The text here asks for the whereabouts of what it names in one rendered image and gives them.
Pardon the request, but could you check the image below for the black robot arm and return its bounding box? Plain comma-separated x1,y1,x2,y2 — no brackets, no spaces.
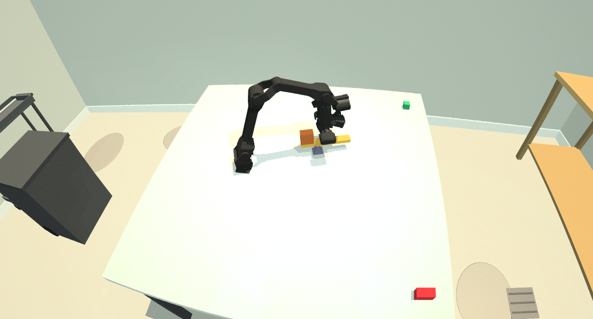
233,77,351,174

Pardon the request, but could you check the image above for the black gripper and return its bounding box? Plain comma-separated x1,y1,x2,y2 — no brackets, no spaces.
314,111,336,145

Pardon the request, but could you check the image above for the red rectangular block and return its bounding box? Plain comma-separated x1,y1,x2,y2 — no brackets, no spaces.
414,288,436,300

